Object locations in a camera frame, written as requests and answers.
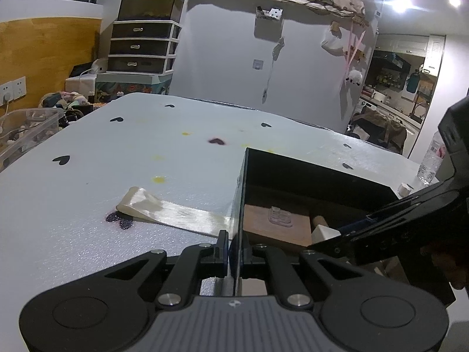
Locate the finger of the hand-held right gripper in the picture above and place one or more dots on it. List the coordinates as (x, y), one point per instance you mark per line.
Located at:
(410, 207)
(370, 244)

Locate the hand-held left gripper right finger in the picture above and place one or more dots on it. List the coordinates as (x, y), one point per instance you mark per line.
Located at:
(247, 260)

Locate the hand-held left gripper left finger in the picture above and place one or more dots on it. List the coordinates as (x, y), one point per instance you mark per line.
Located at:
(222, 255)

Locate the white cap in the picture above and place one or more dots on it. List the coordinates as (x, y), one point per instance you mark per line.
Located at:
(405, 190)

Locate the white block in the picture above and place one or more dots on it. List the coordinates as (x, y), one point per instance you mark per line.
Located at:
(324, 234)

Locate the clear plastic piece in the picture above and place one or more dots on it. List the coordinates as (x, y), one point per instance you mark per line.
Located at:
(279, 218)

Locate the black box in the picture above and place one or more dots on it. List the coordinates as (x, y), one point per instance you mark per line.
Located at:
(311, 176)

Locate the person's right hand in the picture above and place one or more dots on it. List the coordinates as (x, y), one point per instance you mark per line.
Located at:
(454, 267)

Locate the brown wooden block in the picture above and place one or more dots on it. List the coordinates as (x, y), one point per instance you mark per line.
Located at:
(263, 231)

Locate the clear plastic water bottle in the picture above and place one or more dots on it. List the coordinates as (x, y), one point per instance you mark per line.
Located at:
(429, 161)

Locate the wooden cylinder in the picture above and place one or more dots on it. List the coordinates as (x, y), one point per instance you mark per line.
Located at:
(319, 220)

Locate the translucent plastic strip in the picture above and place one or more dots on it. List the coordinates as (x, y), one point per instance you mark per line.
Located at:
(176, 212)

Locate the teal hanging bag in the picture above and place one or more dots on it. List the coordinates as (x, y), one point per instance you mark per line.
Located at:
(412, 82)

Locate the dark chair with brown cloth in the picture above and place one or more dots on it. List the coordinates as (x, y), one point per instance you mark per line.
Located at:
(377, 128)

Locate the white upper cabinet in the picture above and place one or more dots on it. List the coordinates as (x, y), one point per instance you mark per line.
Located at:
(435, 57)

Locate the white washing machine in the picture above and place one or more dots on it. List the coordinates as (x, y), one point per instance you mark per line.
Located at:
(366, 109)

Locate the white plush toy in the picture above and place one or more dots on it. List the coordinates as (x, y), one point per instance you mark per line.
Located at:
(354, 77)

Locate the ceiling light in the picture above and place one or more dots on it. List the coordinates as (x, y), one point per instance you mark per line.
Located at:
(402, 0)
(455, 0)

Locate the pink ribbons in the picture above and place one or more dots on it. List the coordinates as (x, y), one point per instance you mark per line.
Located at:
(352, 51)

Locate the white hanging bag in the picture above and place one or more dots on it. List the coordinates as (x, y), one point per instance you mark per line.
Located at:
(332, 44)

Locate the dark plastic drawer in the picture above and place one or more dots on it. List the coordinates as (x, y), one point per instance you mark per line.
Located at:
(141, 30)
(136, 65)
(139, 47)

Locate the white plastic drawer tower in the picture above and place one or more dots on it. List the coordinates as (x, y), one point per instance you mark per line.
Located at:
(176, 44)

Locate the pile of plush toys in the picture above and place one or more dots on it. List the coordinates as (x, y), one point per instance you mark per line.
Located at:
(66, 101)

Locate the clear plastic storage bin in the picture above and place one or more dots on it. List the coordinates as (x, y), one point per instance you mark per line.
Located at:
(22, 143)

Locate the glass tank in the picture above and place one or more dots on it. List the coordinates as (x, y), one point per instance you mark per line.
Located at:
(150, 5)

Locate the grey wall plate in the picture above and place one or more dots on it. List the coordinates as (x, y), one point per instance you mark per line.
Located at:
(258, 64)

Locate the white wall socket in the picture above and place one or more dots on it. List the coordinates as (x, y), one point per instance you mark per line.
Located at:
(13, 90)

